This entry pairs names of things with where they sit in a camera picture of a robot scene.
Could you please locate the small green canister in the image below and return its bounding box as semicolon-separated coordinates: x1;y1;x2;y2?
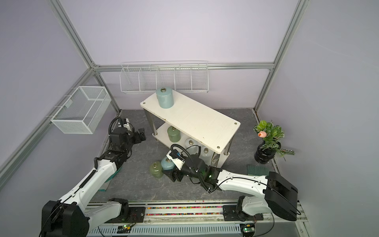
167;126;181;143

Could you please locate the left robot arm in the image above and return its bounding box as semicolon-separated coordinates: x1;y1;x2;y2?
39;126;146;237

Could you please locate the grey canister right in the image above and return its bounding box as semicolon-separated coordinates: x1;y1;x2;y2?
202;148;213;158

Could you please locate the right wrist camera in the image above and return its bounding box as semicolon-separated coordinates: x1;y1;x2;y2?
166;151;186;170

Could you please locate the green dustpan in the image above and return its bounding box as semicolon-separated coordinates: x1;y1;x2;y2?
247;165;270;176

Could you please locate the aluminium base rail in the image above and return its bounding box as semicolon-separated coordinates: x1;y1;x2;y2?
88;200;311;237

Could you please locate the grey canister left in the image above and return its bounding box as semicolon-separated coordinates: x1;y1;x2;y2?
185;138;198;154

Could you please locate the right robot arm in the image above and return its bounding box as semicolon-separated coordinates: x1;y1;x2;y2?
161;155;301;221

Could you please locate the white two-tier shelf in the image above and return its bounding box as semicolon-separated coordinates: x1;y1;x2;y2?
140;91;241;168

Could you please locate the white mesh basket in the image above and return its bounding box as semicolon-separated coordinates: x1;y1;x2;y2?
50;86;111;134

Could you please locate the grey canister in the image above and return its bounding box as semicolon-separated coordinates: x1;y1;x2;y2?
202;148;213;158
185;138;198;154

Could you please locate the large green canister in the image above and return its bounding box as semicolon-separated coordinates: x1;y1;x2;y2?
149;162;163;178

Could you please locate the long white wire basket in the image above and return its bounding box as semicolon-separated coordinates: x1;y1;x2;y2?
119;61;209;93

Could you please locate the light blue canister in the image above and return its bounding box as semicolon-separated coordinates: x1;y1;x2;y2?
156;87;174;109
161;158;176;170

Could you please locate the artificial plant in black pot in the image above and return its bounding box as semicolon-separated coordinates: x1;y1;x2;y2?
254;120;295;165

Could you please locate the green work glove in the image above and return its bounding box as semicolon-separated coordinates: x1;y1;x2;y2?
98;175;114;192

